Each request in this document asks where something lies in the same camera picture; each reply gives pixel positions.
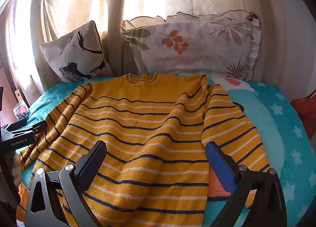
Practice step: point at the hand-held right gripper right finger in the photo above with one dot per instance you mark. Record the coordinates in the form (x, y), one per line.
(219, 165)

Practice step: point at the pillow with dark figure print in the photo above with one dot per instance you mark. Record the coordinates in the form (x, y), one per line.
(76, 54)

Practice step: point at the yellow striped towel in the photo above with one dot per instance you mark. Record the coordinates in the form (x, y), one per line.
(148, 130)

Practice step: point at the person's left hand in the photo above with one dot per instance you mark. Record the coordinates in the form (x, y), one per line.
(16, 170)

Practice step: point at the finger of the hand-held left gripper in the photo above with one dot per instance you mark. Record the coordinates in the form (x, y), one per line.
(16, 124)
(40, 126)

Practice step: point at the ruffled leaf print pillow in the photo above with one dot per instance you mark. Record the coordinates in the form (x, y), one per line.
(197, 47)

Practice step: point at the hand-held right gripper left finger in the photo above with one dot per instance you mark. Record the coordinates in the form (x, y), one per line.
(95, 154)

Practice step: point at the red bag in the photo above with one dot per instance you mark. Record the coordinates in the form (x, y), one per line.
(305, 108)

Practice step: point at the teal cartoon printed blanket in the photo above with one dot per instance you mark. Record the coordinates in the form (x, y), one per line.
(269, 118)

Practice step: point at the glass jar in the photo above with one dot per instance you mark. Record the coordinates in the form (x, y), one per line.
(21, 111)

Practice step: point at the orange cloth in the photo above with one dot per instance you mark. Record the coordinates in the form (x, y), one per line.
(23, 200)

